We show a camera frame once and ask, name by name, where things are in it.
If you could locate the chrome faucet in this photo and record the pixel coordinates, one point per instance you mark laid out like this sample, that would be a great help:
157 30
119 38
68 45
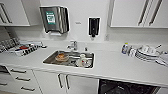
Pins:
72 46

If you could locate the white cup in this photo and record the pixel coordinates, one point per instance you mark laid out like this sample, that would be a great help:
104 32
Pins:
82 59

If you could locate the white patterned plate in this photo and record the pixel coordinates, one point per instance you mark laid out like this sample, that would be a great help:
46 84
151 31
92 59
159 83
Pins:
88 63

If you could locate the black soap dispenser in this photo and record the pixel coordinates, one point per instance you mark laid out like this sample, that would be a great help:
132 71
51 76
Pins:
93 27

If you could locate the orange bowl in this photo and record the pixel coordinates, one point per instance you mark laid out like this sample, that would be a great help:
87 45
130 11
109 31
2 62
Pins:
62 57

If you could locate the white sink base cabinet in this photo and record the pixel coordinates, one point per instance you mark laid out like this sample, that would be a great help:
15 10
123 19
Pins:
80 83

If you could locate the steel sink basin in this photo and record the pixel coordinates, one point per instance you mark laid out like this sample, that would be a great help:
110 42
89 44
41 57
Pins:
50 60

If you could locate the dish soap bottle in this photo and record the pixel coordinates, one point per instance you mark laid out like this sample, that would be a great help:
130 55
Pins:
125 49

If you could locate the steel paper towel dispenser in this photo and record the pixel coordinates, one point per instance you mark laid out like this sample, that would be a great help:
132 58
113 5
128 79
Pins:
53 19

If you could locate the small white mug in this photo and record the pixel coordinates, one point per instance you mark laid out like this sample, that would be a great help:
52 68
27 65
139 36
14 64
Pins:
132 52

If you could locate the stack of white plates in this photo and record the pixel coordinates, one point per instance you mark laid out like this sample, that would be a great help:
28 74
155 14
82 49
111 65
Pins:
148 55

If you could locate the white drawer stack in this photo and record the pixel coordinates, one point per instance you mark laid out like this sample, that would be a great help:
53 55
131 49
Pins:
23 80

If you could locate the small wall label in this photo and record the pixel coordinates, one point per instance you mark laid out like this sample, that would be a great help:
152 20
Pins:
78 23

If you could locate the white wall outlet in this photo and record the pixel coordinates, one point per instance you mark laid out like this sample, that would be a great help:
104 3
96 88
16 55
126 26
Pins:
107 37

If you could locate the white upper wall cabinet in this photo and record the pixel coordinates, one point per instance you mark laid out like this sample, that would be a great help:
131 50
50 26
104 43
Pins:
130 12
13 12

